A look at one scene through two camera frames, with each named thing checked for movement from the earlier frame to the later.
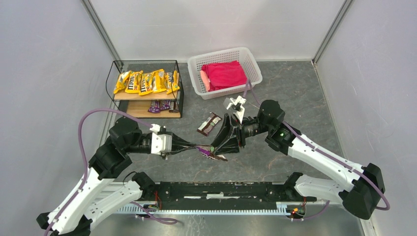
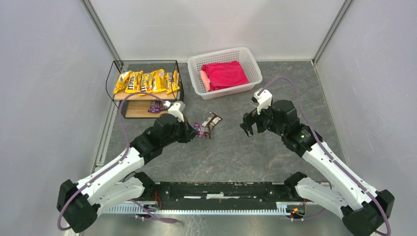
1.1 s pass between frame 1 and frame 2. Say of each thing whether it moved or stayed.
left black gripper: moved
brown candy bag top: stayed
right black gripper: moved
